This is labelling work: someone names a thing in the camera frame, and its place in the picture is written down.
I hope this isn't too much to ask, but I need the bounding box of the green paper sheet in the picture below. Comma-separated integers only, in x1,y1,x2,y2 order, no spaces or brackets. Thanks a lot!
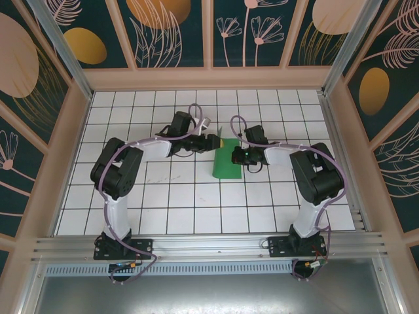
211,126,244,181

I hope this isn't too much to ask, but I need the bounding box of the grey metal sheet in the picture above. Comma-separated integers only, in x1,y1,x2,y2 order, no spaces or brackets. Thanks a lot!
32,257,390,314

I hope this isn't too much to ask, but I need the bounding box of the white gridded table mat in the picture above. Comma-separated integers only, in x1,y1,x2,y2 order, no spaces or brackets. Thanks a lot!
52,90,357,236

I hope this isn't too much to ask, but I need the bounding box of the small circuit board with connector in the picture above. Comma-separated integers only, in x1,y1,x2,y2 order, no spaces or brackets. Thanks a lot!
302,258,329,273
107,260,142,273

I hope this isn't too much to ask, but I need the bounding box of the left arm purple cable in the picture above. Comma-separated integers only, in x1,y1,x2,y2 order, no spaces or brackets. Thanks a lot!
100,103,206,286

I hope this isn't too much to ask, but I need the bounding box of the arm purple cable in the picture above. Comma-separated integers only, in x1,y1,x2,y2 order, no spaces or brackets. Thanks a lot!
230,114,348,283
100,103,206,286

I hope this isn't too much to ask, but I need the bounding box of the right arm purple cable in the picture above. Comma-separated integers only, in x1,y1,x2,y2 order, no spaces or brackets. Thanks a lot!
230,114,348,283

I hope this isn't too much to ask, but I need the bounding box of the aluminium side rail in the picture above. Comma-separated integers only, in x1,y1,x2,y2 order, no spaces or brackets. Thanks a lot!
318,92,373,235

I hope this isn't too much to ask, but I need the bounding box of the aluminium mounting rail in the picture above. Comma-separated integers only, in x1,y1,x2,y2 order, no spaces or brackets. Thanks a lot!
31,231,389,263

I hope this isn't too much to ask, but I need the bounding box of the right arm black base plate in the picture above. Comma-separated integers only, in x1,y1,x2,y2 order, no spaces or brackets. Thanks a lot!
267,235,327,259

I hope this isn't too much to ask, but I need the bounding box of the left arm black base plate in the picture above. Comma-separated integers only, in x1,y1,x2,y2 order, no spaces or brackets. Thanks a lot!
94,237,155,261

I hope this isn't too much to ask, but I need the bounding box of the slotted grey cable duct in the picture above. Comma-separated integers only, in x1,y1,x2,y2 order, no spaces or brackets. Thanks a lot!
44,261,295,277

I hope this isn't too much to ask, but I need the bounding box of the aluminium frame post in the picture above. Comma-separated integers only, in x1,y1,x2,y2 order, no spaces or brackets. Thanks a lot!
321,0,384,97
25,0,95,99

